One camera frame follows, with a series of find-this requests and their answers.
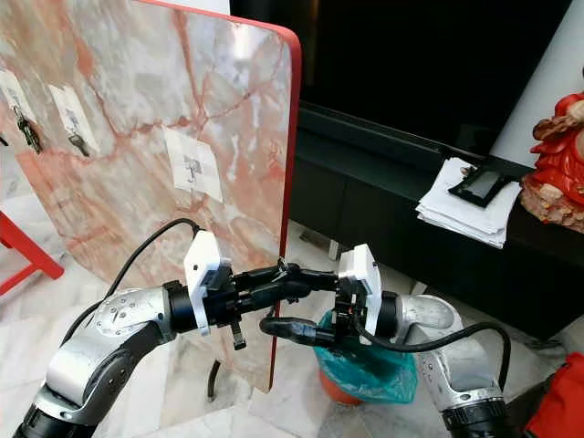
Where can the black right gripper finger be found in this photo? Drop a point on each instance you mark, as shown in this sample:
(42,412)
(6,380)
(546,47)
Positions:
(321,279)
(297,330)

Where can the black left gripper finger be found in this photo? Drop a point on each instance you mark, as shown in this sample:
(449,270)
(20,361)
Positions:
(260,277)
(274,297)

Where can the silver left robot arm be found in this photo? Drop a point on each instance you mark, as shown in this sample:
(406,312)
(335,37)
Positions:
(119,328)

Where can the white paper hook label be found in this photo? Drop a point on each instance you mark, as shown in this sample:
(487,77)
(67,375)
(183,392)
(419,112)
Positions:
(71,105)
(208,182)
(14,91)

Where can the teal plastic bin liner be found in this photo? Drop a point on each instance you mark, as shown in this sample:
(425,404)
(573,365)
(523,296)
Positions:
(374,374)

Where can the orange round bucket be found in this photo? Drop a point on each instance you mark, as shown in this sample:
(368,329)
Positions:
(333,391)

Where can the black low sideboard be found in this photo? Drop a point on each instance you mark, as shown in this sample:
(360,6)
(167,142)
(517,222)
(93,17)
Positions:
(365,192)

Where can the white paper stack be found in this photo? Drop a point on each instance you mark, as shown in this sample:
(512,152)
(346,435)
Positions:
(456,219)

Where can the black flat device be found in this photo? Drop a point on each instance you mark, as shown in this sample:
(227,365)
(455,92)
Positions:
(477,187)

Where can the red plastic stool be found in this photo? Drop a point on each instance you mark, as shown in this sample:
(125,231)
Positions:
(14,233)

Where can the pink marble folding table top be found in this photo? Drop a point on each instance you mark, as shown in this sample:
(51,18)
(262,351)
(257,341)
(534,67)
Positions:
(164,73)

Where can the red fabric item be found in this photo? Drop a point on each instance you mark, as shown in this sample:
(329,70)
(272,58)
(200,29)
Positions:
(561,401)

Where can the red seated figurine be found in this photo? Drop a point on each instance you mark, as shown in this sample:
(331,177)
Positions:
(557,164)

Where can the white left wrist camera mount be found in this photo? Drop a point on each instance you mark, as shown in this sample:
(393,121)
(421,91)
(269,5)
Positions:
(208,265)

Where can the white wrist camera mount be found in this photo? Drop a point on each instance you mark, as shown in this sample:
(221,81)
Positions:
(208,265)
(360,269)

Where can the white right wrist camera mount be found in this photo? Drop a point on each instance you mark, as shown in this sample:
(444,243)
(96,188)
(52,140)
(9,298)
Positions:
(360,269)

